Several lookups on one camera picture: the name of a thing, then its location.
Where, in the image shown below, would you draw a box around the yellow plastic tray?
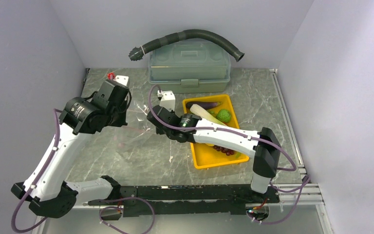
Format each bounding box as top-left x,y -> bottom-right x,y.
182,94 -> 249,169

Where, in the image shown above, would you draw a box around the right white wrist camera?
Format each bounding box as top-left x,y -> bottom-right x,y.
157,90 -> 176,112

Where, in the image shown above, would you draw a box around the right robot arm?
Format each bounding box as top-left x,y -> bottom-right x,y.
147,105 -> 282,202

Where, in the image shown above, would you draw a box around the grey plastic storage box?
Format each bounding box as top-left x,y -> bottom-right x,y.
148,39 -> 231,94

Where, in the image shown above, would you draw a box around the black corrugated hose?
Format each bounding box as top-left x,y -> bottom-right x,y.
128,29 -> 245,62

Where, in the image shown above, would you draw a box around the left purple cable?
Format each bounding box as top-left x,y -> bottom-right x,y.
11,108 -> 63,234

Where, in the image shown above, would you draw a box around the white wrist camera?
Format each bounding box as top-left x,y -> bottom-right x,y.
107,73 -> 130,87
157,90 -> 176,112

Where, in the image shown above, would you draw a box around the purple toy eggplant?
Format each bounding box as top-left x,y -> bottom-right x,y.
186,101 -> 222,110

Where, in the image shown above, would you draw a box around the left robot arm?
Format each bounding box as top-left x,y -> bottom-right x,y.
11,76 -> 131,218

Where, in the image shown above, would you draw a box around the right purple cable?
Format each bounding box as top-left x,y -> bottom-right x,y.
148,84 -> 312,226

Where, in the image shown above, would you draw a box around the red toy grapes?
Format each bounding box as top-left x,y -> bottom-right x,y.
212,145 -> 236,156

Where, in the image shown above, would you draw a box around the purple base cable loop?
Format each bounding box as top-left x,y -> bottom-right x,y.
98,197 -> 157,234

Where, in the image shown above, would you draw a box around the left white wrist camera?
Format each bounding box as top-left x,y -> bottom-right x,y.
107,73 -> 130,87

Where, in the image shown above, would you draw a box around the clear zip top bag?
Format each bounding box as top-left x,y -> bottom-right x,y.
113,97 -> 156,152

